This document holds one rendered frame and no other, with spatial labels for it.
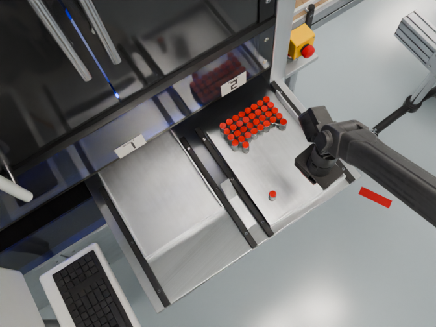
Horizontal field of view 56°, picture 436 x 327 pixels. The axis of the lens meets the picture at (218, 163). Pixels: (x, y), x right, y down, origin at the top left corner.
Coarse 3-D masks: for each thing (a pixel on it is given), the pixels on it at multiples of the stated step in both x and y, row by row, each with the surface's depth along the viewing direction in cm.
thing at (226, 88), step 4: (244, 72) 116; (240, 76) 116; (244, 76) 118; (232, 80) 116; (240, 80) 118; (244, 80) 120; (224, 84) 115; (228, 84) 116; (232, 84) 118; (236, 84) 119; (240, 84) 120; (224, 88) 117; (228, 88) 118; (224, 92) 119; (228, 92) 120
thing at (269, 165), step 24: (288, 120) 128; (216, 144) 127; (264, 144) 126; (288, 144) 125; (240, 168) 124; (264, 168) 123; (288, 168) 123; (264, 192) 121; (288, 192) 120; (312, 192) 120; (264, 216) 115
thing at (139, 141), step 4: (140, 136) 112; (132, 140) 111; (136, 140) 113; (140, 140) 114; (144, 140) 115; (124, 144) 111; (128, 144) 112; (136, 144) 114; (140, 144) 116; (120, 148) 111; (124, 148) 112; (128, 148) 114; (132, 148) 115; (136, 148) 116; (116, 152) 112; (120, 152) 113; (124, 152) 114; (128, 152) 116; (120, 156) 115
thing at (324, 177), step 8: (312, 144) 100; (304, 152) 99; (296, 160) 98; (304, 160) 98; (304, 168) 97; (312, 168) 94; (320, 168) 92; (328, 168) 92; (336, 168) 97; (312, 176) 97; (320, 176) 96; (328, 176) 96; (336, 176) 96; (320, 184) 96; (328, 184) 96
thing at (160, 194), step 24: (144, 144) 129; (168, 144) 128; (120, 168) 127; (144, 168) 126; (168, 168) 126; (192, 168) 125; (120, 192) 124; (144, 192) 123; (168, 192) 123; (192, 192) 122; (144, 216) 121; (168, 216) 120; (192, 216) 120; (144, 240) 118; (168, 240) 118
